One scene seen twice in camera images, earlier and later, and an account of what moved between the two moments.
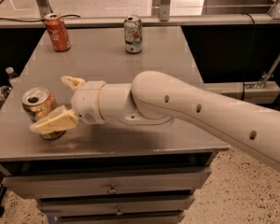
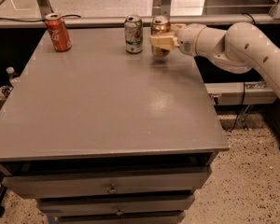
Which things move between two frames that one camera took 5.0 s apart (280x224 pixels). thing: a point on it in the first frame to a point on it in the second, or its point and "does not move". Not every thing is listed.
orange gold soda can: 39,103 to 161,25
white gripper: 86,103 to 189,38
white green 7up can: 133,34 does not move
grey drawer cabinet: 116,173 does not move
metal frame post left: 42,0 does not move
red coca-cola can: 58,32 does not move
